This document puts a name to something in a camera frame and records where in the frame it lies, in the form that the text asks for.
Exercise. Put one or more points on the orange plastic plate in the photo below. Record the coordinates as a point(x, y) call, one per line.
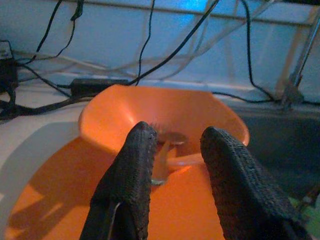
point(62, 190)

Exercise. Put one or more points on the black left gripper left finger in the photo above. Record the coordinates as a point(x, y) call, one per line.
point(127, 180)

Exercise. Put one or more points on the stainless steel sink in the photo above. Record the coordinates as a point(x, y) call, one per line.
point(270, 140)

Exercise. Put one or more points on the orange plastic bowl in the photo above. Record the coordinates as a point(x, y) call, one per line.
point(120, 112)

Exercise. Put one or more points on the black charger box white labels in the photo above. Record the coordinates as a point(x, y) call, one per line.
point(7, 72)

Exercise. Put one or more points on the black power brick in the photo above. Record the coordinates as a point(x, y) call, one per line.
point(97, 83)

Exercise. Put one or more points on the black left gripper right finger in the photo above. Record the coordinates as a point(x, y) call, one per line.
point(240, 180)

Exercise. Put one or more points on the green plastic plate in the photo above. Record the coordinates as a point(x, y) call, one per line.
point(311, 220)

